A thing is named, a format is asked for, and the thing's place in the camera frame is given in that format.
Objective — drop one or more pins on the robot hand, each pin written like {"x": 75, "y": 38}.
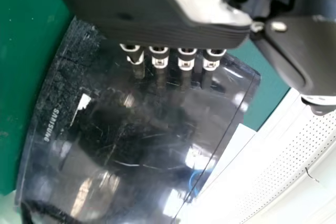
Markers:
{"x": 189, "y": 11}

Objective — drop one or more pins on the black oven with glass door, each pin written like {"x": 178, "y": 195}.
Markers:
{"x": 126, "y": 140}

